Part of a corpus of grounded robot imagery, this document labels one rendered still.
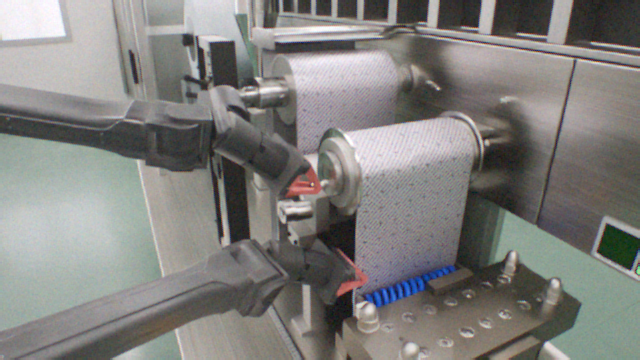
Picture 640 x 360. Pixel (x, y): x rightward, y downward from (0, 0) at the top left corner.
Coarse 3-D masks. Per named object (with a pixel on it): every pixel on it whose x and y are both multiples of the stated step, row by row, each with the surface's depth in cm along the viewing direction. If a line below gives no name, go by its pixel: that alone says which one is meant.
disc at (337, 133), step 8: (336, 128) 66; (328, 136) 69; (336, 136) 66; (344, 136) 64; (320, 144) 72; (344, 144) 64; (352, 144) 63; (352, 152) 63; (352, 160) 63; (360, 168) 62; (360, 176) 62; (360, 184) 62; (360, 192) 63; (352, 200) 65; (360, 200) 64; (336, 208) 71; (344, 208) 68; (352, 208) 66
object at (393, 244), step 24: (456, 192) 74; (360, 216) 66; (384, 216) 68; (408, 216) 71; (432, 216) 74; (456, 216) 77; (360, 240) 68; (384, 240) 71; (408, 240) 73; (432, 240) 76; (456, 240) 80; (360, 264) 70; (384, 264) 73; (408, 264) 76; (432, 264) 79; (360, 288) 73; (384, 288) 75
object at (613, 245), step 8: (608, 232) 61; (616, 232) 59; (608, 240) 61; (616, 240) 60; (624, 240) 59; (632, 240) 57; (600, 248) 62; (608, 248) 61; (616, 248) 60; (624, 248) 59; (632, 248) 58; (608, 256) 61; (616, 256) 60; (624, 256) 59; (632, 256) 58; (624, 264) 59
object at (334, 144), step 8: (328, 144) 68; (336, 144) 65; (472, 144) 73; (320, 152) 71; (336, 152) 66; (344, 152) 64; (344, 160) 64; (344, 168) 64; (352, 168) 63; (344, 176) 65; (352, 176) 63; (344, 184) 65; (352, 184) 64; (344, 192) 66; (352, 192) 64; (336, 200) 69; (344, 200) 66
